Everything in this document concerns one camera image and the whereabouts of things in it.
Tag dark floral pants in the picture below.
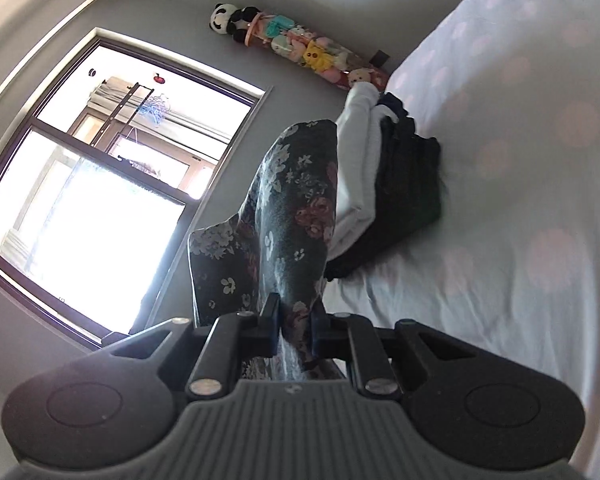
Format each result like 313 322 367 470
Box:
187 119 348 383

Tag clear tube of plush toys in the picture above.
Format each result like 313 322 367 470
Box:
245 10 391 92

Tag white folded garment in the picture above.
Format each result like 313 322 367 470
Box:
325 81 398 261

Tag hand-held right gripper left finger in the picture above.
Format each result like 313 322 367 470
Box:
102 292 282 401

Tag black folded garment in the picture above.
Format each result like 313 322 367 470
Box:
325 92 448 281

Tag outdoor drying rack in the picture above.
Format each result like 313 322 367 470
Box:
82 76 221 161

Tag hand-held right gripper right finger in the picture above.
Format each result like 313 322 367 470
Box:
310 305 478 401

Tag panda plush toy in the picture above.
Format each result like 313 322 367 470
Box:
209 4 261 41

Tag bed with polka dot sheet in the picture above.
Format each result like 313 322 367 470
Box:
320 0 600 480

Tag dark framed window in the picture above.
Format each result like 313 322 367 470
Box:
0 27 276 351

